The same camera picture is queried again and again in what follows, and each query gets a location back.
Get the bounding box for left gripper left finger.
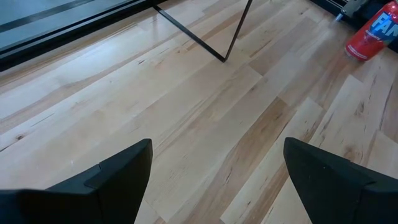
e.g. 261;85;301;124
0;139;154;224

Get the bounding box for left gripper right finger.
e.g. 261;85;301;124
283;138;398;224

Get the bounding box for wooden shelf black metal legs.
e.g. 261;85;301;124
152;0;254;63

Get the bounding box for red Fanta can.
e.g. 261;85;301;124
344;0;398;62

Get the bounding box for black aluminium table frame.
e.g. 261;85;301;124
0;0;398;73

